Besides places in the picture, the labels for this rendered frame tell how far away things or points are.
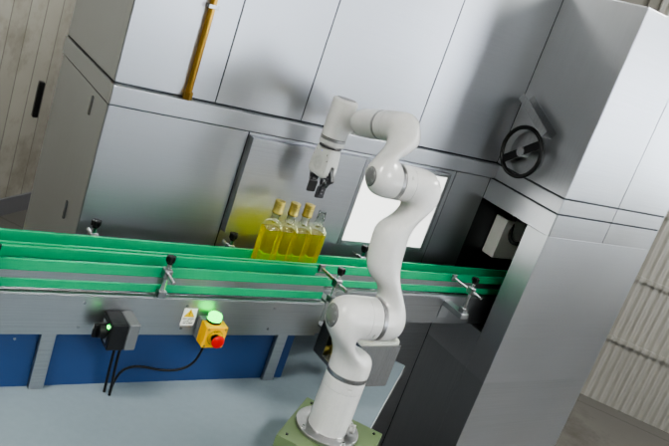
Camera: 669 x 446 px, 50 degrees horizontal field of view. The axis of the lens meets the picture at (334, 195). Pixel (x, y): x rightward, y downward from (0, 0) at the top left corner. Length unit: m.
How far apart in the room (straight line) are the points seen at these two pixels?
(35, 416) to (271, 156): 1.04
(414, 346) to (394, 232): 1.41
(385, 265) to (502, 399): 1.41
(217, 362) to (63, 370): 0.47
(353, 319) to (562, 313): 1.43
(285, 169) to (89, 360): 0.86
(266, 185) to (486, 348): 1.18
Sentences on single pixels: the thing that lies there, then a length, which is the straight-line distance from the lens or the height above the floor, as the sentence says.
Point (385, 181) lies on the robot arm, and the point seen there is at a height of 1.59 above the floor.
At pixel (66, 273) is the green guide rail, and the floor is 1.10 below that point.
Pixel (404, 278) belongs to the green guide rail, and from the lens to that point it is 2.75.
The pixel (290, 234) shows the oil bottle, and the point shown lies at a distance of 2.38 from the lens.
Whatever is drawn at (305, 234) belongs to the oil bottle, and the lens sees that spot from 2.41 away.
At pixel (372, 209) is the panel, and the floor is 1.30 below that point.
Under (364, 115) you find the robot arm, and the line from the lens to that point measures 2.14.
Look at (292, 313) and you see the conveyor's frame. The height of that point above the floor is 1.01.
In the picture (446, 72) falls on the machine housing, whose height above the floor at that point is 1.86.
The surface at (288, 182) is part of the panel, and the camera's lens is 2.48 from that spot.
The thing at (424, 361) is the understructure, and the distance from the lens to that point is 3.32.
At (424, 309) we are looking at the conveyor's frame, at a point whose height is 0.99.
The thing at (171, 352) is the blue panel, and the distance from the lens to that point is 2.29.
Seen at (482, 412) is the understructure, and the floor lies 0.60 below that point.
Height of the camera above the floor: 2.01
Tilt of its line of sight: 15 degrees down
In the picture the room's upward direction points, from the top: 19 degrees clockwise
